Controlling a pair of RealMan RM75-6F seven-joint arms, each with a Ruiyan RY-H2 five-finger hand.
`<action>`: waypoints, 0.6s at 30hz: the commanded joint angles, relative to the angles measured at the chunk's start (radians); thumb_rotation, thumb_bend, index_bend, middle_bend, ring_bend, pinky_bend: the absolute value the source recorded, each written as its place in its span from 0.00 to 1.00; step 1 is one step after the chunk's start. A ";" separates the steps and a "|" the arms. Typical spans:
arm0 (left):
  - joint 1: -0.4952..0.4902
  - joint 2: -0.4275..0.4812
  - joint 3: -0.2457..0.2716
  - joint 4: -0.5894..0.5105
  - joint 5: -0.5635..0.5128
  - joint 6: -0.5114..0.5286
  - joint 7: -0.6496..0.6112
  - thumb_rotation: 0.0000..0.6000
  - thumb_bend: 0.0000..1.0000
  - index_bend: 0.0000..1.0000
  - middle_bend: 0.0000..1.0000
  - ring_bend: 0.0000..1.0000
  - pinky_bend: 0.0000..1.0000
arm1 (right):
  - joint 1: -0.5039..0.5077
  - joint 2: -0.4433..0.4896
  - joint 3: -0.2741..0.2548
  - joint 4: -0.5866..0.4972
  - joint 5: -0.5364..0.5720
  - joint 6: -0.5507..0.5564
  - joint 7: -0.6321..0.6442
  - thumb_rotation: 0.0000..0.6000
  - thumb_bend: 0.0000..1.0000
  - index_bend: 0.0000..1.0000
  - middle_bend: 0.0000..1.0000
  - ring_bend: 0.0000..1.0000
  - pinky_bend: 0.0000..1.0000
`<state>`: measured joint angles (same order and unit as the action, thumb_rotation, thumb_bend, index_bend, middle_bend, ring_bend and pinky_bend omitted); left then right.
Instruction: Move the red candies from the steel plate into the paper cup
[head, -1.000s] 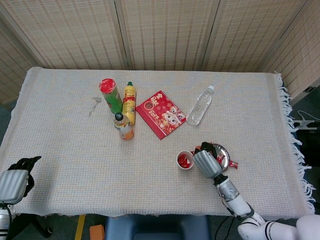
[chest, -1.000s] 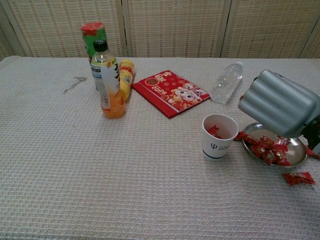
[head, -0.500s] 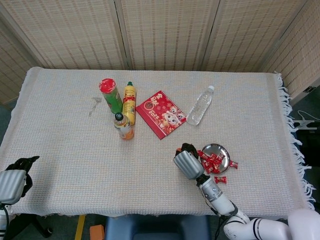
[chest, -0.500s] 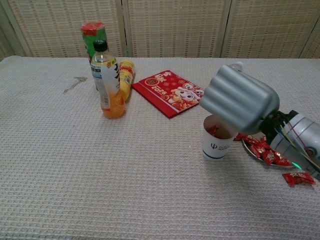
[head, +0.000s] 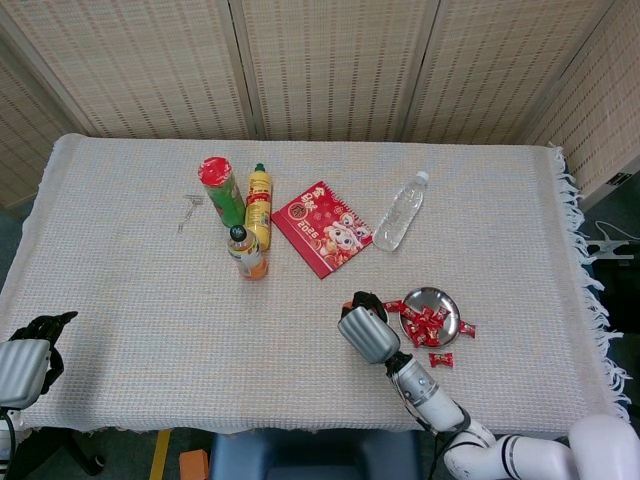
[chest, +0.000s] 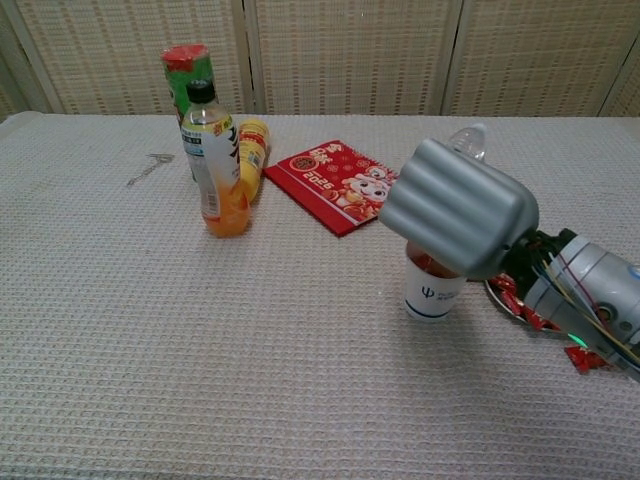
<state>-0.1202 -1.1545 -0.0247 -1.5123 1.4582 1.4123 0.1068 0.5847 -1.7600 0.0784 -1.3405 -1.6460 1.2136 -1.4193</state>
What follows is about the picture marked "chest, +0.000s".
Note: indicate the white paper cup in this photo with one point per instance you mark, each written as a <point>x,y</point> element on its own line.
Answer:
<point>435,300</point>

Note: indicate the red candy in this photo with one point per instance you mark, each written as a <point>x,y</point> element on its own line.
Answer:
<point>537,320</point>
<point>425,262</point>
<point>502,285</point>
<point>585,357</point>
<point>512,303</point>

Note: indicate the orange juice bottle black cap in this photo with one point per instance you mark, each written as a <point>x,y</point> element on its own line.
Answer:
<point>220,165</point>

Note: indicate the white woven tablecloth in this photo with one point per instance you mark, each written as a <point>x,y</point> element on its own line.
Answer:
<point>300,350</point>

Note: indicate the green chip can red lid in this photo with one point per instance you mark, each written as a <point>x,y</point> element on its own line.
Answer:
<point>187,62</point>

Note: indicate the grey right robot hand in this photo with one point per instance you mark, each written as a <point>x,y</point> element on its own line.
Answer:
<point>460,210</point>

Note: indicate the yellow bottle green cap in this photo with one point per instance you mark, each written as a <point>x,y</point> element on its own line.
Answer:
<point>252,150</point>

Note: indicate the woven bamboo screen panel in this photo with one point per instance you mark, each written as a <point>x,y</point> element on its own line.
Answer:
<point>631,95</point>
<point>15,75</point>
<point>350,50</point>
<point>125,50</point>
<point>540,50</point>

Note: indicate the clear plastic water bottle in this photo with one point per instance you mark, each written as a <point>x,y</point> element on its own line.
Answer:
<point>470,140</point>

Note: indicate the round steel plate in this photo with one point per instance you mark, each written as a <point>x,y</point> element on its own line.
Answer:
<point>495,296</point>

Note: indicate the red 2026 spiral calendar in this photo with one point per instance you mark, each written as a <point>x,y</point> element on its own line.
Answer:
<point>330,190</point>

